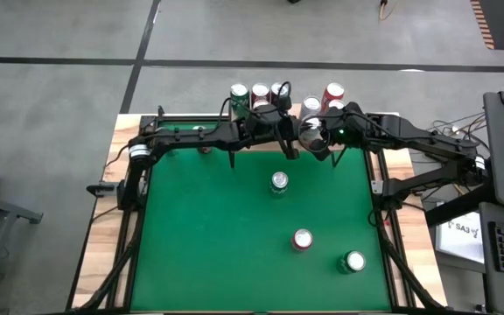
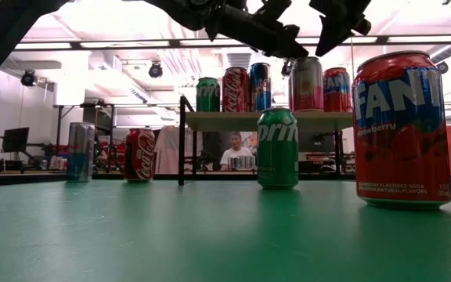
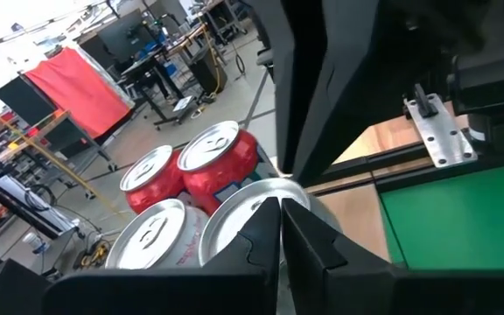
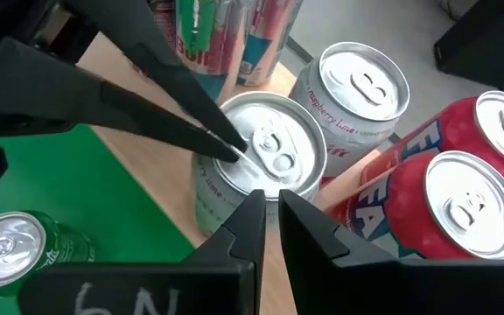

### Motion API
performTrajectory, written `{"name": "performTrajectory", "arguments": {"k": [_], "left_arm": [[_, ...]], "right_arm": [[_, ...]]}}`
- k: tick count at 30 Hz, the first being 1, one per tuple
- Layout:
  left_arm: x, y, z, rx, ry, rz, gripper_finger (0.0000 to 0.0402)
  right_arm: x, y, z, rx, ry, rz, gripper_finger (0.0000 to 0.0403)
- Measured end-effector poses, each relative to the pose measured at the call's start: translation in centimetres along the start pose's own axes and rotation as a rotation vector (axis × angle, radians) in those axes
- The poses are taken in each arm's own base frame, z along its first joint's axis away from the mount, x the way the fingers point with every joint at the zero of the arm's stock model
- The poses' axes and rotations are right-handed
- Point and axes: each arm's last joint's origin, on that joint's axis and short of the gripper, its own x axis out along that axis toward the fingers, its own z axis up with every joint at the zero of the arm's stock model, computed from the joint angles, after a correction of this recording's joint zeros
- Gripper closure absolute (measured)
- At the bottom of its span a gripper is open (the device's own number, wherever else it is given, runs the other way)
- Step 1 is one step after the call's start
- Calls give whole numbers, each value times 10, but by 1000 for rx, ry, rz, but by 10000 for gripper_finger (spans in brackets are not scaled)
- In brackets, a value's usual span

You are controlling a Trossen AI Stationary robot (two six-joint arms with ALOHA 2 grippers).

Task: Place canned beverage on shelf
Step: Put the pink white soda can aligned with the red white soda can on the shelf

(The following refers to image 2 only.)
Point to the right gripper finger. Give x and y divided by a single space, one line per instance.
329 37

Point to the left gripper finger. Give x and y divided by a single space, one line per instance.
294 43
276 9

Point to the plain silver beverage can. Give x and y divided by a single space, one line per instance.
307 86

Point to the red Fanta strawberry can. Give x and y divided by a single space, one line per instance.
401 137
337 92

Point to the slim blue silver energy can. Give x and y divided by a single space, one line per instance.
80 152
260 88

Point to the red Coca-Cola can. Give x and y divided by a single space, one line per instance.
139 156
235 92

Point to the green Sprite can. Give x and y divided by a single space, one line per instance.
208 96
277 156

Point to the wooden shelf with black legs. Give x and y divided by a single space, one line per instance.
229 121

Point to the person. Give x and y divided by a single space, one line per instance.
235 152

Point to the white hanging cloth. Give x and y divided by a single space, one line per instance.
170 150

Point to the black metal rack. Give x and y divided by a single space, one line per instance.
110 137

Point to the green table mat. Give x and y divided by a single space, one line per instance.
225 243

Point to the black computer monitor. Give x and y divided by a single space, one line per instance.
15 139

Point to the black ceiling camera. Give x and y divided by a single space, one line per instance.
155 70
442 67
28 78
285 69

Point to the black ceiling light rail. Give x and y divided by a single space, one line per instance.
131 44

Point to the black aluminium table frame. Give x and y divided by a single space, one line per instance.
229 177

